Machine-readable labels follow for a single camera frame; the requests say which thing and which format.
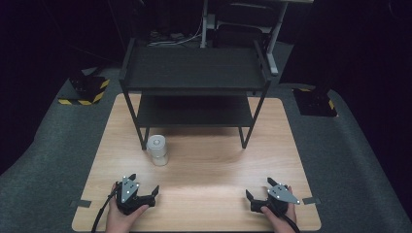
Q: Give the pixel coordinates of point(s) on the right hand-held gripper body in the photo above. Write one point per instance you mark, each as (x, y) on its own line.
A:
(279, 195)

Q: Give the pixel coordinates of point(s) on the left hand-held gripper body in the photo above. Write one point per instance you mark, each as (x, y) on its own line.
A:
(129, 194)

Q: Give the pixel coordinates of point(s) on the person's left hand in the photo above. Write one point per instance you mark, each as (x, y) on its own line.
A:
(120, 220)

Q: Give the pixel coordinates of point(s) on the person's right hand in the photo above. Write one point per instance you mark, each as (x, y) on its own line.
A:
(279, 223)

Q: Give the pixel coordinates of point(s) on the grey tape strip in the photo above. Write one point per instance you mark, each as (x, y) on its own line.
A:
(80, 203)
(311, 200)

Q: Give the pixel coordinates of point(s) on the white plastic cup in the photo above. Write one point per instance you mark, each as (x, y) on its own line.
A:
(157, 150)

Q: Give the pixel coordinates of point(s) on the black base with hazard tape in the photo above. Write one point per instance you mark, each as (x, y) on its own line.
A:
(315, 102)
(87, 89)

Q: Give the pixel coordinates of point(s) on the black two-tier shelf rack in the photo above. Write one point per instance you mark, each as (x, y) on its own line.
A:
(194, 68)

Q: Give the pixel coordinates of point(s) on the white metal desk frame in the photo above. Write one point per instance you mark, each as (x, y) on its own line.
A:
(272, 48)

